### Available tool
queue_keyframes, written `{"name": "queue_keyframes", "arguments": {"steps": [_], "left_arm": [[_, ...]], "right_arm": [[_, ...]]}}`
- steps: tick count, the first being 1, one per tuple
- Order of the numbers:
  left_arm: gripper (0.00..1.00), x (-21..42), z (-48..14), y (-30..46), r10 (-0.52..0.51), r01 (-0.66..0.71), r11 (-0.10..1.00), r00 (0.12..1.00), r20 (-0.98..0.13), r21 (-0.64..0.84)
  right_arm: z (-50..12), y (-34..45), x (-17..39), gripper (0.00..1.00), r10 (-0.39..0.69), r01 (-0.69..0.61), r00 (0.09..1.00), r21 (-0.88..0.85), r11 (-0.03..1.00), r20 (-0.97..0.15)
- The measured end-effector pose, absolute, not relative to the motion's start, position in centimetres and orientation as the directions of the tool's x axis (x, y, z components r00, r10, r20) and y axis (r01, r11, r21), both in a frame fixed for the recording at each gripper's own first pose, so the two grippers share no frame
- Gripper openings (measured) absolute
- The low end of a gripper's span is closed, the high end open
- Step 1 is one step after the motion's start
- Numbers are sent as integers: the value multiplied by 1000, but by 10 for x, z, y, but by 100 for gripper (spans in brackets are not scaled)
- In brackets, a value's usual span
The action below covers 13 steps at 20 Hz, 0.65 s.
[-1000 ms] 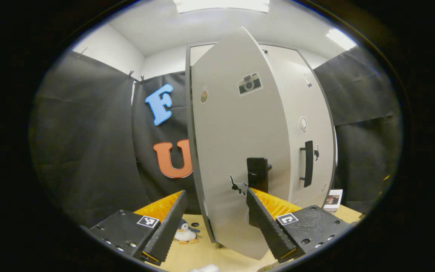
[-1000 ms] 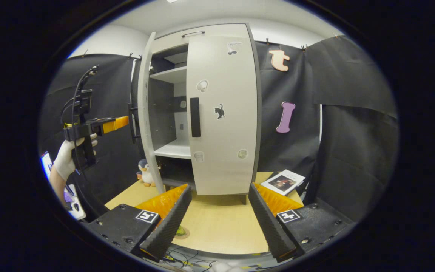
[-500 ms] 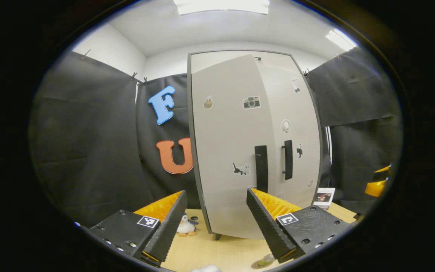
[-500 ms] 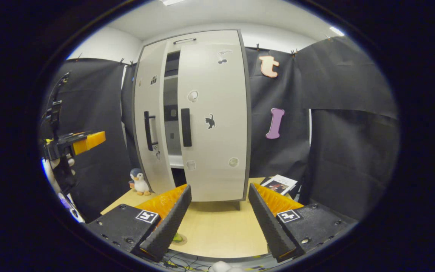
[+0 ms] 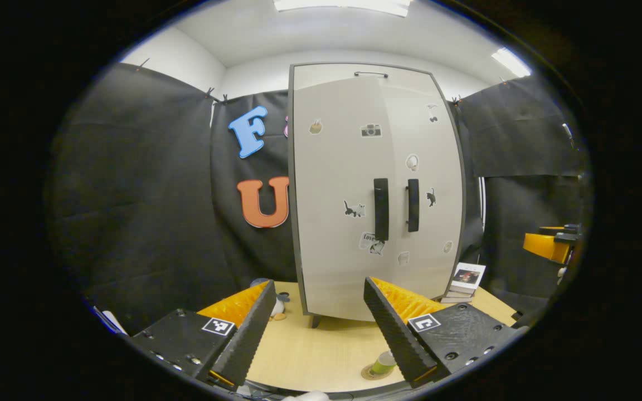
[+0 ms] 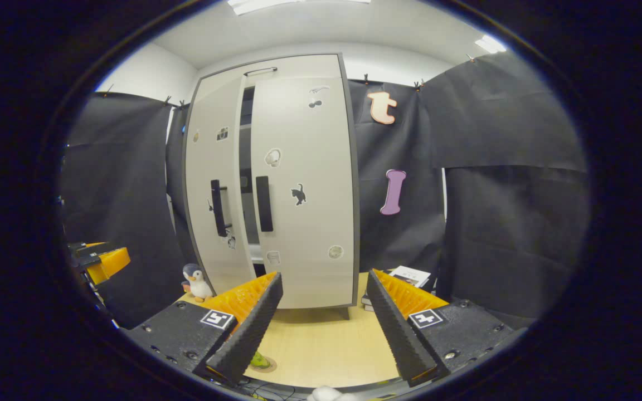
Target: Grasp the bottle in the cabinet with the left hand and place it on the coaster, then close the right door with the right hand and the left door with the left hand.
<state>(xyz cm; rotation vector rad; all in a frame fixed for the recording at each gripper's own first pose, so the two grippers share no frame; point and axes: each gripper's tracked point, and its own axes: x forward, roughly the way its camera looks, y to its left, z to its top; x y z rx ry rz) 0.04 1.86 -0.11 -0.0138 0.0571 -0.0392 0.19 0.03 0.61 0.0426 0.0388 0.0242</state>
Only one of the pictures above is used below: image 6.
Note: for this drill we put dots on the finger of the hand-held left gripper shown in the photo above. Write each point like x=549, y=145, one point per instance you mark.
x=110, y=264
x=90, y=250

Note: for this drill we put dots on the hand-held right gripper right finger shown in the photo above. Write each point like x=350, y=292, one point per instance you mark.
x=396, y=334

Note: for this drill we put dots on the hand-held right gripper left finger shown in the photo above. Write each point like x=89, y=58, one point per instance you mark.
x=248, y=334

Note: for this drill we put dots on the round brown coaster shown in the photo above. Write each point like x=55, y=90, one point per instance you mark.
x=272, y=367

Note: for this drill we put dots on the white cabinet door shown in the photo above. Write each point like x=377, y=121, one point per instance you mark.
x=209, y=156
x=321, y=167

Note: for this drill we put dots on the white cabinet with grey interior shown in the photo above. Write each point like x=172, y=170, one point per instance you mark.
x=247, y=161

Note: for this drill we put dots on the grey book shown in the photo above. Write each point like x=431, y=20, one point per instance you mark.
x=366, y=303

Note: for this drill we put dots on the penguin plush toy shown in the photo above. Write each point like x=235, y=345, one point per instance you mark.
x=198, y=287

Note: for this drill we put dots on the ceiling light panel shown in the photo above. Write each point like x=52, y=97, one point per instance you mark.
x=490, y=44
x=293, y=4

